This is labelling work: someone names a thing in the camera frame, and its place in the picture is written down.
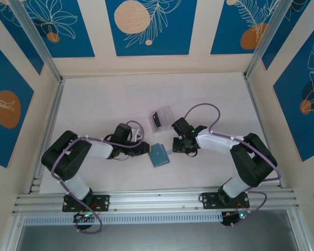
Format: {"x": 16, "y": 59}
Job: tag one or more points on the aluminium frame cross rail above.
{"x": 157, "y": 202}

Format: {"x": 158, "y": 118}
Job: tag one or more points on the clear acrylic card holder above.
{"x": 166, "y": 116}

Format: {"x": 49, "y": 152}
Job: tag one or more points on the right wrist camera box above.
{"x": 183, "y": 126}

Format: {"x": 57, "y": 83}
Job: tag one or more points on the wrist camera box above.
{"x": 121, "y": 132}
{"x": 183, "y": 126}

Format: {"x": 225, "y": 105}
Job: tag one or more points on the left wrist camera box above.
{"x": 121, "y": 132}

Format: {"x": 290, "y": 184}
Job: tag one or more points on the aluminium frame post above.
{"x": 14, "y": 234}
{"x": 267, "y": 39}
{"x": 37, "y": 39}
{"x": 299, "y": 232}

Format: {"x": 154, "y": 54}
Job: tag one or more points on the aluminium side rail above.
{"x": 258, "y": 115}
{"x": 50, "y": 125}

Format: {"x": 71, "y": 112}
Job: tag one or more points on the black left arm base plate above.
{"x": 104, "y": 202}

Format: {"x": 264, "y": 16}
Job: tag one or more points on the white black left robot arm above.
{"x": 65, "y": 159}

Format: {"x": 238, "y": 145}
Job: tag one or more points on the small circuit board green LED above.
{"x": 231, "y": 218}
{"x": 83, "y": 216}

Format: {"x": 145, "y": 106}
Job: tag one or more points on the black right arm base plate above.
{"x": 209, "y": 200}

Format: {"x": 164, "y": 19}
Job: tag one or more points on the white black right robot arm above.
{"x": 214, "y": 142}

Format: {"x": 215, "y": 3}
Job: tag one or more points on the blue card wallet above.
{"x": 159, "y": 157}

